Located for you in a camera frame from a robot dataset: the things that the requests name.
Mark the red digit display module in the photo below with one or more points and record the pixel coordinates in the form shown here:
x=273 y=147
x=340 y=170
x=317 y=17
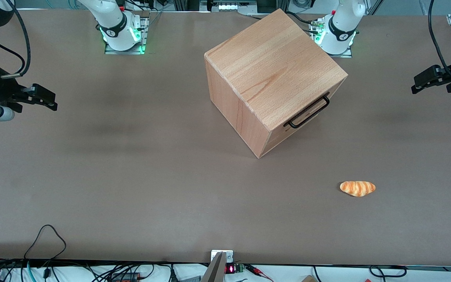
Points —
x=231 y=269

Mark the small metal bracket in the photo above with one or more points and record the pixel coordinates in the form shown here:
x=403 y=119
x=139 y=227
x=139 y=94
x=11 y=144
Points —
x=228 y=255

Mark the lit white device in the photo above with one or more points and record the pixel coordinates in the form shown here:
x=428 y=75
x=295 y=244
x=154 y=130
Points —
x=233 y=5

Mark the orange croissant bread toy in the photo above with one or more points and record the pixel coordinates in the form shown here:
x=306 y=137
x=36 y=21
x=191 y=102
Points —
x=358 y=188

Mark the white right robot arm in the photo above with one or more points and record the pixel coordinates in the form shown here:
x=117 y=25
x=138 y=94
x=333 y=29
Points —
x=114 y=23

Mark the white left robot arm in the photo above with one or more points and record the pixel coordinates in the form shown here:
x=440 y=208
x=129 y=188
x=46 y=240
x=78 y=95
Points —
x=341 y=27

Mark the grey camera stand bar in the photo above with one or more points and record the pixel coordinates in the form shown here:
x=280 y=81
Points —
x=215 y=270

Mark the wooden drawer cabinet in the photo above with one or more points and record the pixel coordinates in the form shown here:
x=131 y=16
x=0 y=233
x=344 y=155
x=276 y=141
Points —
x=272 y=66

